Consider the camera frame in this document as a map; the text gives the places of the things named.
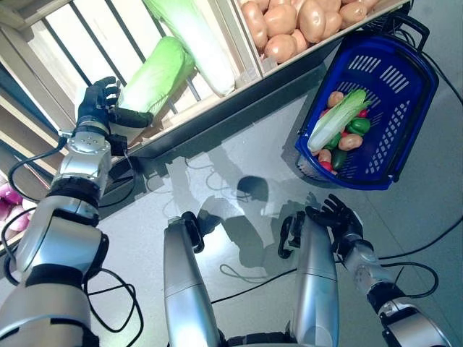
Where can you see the blue plastic shopping basket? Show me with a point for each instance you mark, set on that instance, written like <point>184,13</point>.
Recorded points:
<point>347,77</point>

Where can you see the bright green napa cabbage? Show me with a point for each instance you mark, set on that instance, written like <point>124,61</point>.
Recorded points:
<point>159,72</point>

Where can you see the green bell pepper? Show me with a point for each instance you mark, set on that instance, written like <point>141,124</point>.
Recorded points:
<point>332,141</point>
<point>358,126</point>

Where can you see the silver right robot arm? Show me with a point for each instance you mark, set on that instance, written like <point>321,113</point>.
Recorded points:
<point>365,256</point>

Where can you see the wooden potato crate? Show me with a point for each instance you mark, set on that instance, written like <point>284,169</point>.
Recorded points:
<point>325,45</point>

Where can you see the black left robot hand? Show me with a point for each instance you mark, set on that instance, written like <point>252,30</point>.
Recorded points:
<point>96,108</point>

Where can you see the silver left robot leg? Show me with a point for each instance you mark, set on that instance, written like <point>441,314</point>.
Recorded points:
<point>184,289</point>

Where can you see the dark robot waist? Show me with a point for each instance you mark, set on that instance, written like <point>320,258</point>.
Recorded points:
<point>253,341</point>

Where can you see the red tomato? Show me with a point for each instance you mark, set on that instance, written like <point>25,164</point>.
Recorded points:
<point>327,166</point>

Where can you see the silver robot leg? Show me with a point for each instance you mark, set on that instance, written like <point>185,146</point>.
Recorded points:
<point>184,289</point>
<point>314,271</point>

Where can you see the long pale napa cabbage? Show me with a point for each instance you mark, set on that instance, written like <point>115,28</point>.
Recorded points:
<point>206,50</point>

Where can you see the small red vegetable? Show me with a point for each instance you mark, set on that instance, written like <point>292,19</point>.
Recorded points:
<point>323,113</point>

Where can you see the dark green cucumber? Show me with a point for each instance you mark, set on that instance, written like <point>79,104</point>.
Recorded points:
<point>338,159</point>

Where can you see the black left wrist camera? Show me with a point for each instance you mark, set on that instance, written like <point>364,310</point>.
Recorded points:
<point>117,144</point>

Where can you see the small napa cabbage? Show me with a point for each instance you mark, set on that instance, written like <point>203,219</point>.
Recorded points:
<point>336,119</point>

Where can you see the silver right robot leg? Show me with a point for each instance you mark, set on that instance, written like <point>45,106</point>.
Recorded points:
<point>314,271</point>

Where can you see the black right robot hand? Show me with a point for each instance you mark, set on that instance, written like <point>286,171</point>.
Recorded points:
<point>343,224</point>

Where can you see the wooden black display shelf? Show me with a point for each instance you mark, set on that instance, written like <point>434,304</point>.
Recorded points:
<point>202,130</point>

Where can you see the purple white turnip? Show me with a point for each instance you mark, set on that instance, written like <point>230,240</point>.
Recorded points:
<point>5,209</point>
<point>7,191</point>
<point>29,204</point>
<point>20,220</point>

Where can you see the small red pepper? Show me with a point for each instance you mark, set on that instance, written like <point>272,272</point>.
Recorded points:
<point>362,114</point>

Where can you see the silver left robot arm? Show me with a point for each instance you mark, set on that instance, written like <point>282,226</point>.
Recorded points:
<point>83,166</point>

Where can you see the wooden slatted cabbage crate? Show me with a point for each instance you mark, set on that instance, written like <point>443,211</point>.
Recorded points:
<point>217,106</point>

